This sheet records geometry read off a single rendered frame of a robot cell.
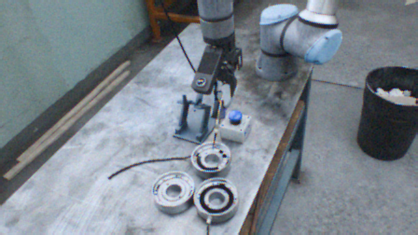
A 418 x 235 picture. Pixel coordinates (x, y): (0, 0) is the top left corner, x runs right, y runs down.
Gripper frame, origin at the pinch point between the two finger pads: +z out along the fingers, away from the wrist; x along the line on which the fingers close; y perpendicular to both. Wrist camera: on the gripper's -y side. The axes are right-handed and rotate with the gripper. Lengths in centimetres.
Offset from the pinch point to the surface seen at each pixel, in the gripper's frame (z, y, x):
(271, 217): 69, 15, -10
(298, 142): 64, 56, -8
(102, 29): 57, 109, 164
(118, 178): 13.0, -24.1, 19.6
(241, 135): 10.0, 0.8, -5.2
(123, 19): 61, 136, 165
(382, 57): 94, 196, -32
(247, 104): 13.1, 17.1, 0.1
